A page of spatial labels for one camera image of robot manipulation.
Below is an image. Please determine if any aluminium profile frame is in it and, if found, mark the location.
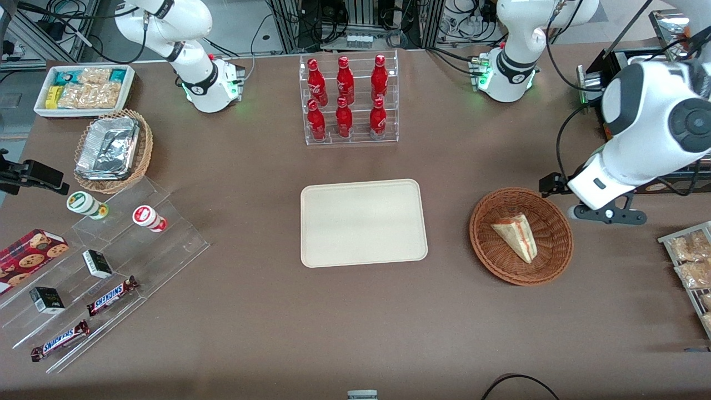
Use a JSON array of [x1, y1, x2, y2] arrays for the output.
[[268, 0, 446, 54], [0, 0, 104, 71]]

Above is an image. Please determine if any red tartan cookie box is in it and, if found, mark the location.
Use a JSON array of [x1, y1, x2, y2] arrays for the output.
[[0, 228, 70, 296]]

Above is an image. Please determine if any clear cracker bag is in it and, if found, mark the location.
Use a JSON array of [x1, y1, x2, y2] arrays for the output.
[[58, 83, 89, 109], [78, 67, 112, 86], [84, 82, 122, 109]]

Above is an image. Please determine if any green lid yogurt cup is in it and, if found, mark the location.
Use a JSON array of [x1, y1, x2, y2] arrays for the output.
[[66, 191, 109, 221]]

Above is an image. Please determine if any black hot food warmer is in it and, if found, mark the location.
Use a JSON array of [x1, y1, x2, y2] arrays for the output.
[[577, 8, 711, 195]]

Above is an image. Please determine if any red lid yogurt cup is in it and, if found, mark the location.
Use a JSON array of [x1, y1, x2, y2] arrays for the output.
[[132, 205, 168, 233]]

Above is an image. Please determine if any cream plastic tray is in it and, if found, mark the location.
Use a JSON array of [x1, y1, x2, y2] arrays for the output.
[[300, 178, 429, 268]]

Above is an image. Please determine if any clear acrylic bottle rack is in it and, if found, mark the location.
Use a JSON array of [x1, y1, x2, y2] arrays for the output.
[[299, 49, 399, 146]]

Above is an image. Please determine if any red cola bottle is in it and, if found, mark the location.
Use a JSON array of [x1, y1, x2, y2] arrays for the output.
[[307, 58, 328, 106], [369, 97, 388, 140], [307, 99, 327, 142], [371, 54, 389, 102], [336, 96, 354, 139], [336, 56, 355, 105]]

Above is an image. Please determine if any light wicker basket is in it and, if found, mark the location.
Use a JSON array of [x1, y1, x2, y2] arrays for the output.
[[73, 108, 154, 195]]

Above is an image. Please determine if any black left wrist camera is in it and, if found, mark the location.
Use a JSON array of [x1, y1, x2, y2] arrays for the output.
[[539, 172, 570, 198]]

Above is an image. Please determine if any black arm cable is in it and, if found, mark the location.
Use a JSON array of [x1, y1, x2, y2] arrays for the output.
[[555, 104, 591, 179]]

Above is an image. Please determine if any white rectangular snack bin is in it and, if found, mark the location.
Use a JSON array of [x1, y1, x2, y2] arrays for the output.
[[34, 64, 136, 119]]

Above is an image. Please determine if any silver foil packet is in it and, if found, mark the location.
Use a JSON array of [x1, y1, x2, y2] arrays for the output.
[[75, 116, 141, 181]]

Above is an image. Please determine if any metal wire display tray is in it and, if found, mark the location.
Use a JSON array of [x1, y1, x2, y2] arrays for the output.
[[657, 221, 711, 339]]

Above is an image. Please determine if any small black carton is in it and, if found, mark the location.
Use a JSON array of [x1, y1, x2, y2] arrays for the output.
[[82, 249, 114, 279], [29, 286, 66, 315]]

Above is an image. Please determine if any brown wicker basket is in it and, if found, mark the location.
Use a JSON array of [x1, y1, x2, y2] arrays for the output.
[[469, 187, 574, 287]]

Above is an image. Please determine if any triangle sandwich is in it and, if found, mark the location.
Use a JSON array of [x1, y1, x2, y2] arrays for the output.
[[491, 214, 538, 264]]

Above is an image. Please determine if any Snickers chocolate bar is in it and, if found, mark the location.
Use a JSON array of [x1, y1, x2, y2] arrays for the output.
[[30, 319, 91, 363], [86, 276, 140, 318]]

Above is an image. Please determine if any black table edge cable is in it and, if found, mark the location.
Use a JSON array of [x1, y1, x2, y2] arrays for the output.
[[480, 373, 562, 400]]

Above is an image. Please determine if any clear acrylic step shelf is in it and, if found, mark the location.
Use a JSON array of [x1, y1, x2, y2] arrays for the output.
[[0, 177, 211, 374]]

